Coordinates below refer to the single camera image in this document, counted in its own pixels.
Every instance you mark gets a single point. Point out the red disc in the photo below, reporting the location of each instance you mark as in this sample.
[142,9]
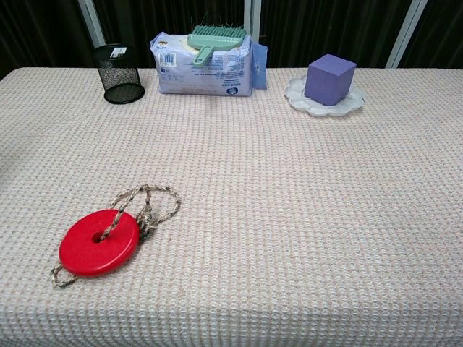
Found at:
[87,253]

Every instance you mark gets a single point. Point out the beige woven tablecloth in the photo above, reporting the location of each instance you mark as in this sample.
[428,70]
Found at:
[253,199]

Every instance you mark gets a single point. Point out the blue tissue pack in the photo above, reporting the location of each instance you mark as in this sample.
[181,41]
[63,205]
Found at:
[202,76]

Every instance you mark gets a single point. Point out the purple cube block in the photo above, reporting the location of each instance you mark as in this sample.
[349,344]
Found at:
[327,81]

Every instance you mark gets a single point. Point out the green plastic brush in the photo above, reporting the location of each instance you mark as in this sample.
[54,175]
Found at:
[217,41]

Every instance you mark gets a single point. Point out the white flower-shaped plate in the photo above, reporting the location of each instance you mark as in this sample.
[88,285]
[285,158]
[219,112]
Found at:
[347,103]

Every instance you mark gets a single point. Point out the black mesh pen holder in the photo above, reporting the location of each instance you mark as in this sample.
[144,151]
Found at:
[119,79]

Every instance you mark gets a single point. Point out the black curtain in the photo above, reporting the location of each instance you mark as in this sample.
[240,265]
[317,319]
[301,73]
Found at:
[325,25]

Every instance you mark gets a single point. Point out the grey metal frame post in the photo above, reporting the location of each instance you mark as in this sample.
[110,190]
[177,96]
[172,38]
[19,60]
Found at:
[252,18]
[92,21]
[405,32]

